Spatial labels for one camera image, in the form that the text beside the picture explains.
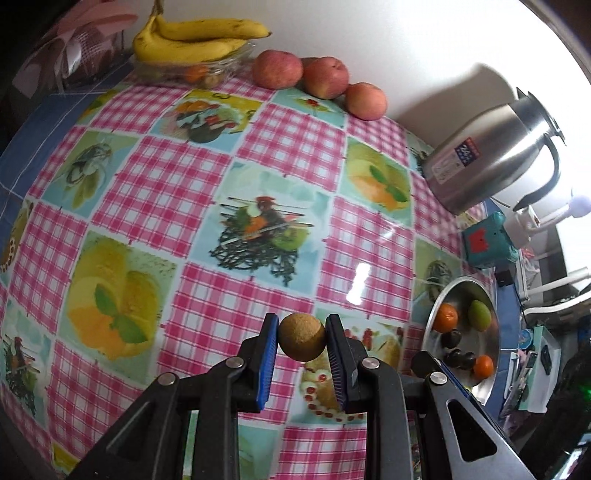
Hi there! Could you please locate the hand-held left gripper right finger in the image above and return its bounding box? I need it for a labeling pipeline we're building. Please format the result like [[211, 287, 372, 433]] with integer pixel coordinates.
[[324, 313, 534, 480]]

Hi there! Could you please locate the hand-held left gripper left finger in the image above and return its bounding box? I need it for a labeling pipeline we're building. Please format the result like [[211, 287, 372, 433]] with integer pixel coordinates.
[[69, 313, 280, 480]]

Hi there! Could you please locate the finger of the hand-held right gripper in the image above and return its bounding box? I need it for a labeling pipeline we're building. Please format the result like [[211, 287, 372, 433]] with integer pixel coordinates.
[[411, 351, 481, 407]]

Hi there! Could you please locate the orange tangerine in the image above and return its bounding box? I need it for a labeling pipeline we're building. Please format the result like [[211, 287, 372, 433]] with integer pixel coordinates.
[[433, 303, 460, 334], [473, 354, 495, 380]]

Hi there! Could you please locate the small tan kiwi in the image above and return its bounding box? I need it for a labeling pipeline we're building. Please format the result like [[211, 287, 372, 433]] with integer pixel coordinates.
[[278, 312, 327, 361]]

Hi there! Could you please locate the round steel basin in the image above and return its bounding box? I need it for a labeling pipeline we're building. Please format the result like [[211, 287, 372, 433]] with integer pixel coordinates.
[[421, 275, 502, 407]]

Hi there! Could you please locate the large green mango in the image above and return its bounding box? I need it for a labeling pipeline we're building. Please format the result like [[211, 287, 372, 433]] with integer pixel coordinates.
[[468, 300, 492, 332]]

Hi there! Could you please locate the teal product box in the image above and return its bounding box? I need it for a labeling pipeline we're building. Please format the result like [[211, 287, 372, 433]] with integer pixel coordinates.
[[522, 325, 564, 412]]

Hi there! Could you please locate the white plastic basket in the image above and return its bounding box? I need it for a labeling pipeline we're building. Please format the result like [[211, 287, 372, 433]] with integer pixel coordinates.
[[519, 267, 591, 324]]

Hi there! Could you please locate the teal box red label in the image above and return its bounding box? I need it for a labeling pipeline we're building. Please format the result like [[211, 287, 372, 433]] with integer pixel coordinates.
[[462, 212, 520, 269]]

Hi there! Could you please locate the white plug-in lamp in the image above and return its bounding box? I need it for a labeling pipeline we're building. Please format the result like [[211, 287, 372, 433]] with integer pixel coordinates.
[[503, 187, 591, 245]]

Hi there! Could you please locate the pink plaid tablecloth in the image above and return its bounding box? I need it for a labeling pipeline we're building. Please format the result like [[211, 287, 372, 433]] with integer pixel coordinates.
[[0, 76, 497, 480]]

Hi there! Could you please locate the steel thermos kettle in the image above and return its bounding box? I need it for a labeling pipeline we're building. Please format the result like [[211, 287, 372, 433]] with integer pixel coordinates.
[[422, 88, 568, 216]]

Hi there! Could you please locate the red apple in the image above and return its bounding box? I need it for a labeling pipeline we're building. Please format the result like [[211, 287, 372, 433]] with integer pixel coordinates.
[[302, 56, 350, 99], [252, 50, 304, 90], [345, 82, 387, 121]]

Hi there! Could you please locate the clear plastic container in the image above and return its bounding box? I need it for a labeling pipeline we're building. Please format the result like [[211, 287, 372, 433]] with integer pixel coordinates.
[[134, 41, 256, 87]]

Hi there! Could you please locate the yellow banana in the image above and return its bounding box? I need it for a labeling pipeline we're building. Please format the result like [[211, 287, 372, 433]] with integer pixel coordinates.
[[132, 14, 250, 64], [152, 17, 271, 42]]

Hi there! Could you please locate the pink wrapped package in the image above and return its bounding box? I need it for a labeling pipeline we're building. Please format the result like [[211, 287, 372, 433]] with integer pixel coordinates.
[[11, 0, 139, 93]]

